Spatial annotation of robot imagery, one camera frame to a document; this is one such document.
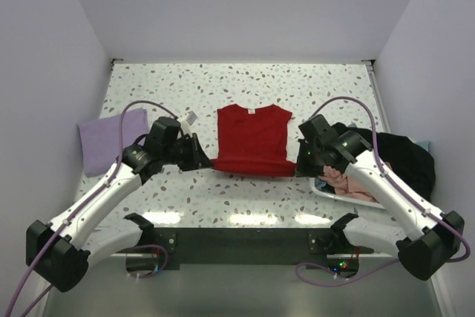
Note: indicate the light blue garment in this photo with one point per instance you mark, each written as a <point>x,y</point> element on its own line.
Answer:
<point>424,144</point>

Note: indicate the folded lavender t shirt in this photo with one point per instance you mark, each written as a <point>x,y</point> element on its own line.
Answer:
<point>100,139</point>

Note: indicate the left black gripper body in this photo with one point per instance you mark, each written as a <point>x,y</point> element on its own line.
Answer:
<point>183,153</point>

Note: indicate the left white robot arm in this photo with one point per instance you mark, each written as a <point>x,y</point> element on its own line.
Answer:
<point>56,250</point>

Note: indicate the white laundry basket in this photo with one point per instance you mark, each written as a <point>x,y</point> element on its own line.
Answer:
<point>333,196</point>

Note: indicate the dark blue garment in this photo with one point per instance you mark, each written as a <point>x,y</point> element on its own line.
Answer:
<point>323,186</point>

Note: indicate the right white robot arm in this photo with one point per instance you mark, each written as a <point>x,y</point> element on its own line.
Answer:
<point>426,238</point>

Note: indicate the black t shirt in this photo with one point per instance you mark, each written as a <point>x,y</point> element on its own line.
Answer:
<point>411,163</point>

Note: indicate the pink t shirt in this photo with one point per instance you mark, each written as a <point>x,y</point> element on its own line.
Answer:
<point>346,186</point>

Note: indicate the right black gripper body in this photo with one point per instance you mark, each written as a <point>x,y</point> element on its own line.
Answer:
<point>309,162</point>

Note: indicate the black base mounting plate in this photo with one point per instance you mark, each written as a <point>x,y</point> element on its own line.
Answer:
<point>173,247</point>

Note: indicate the red t shirt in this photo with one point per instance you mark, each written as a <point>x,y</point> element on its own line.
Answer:
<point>253,141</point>

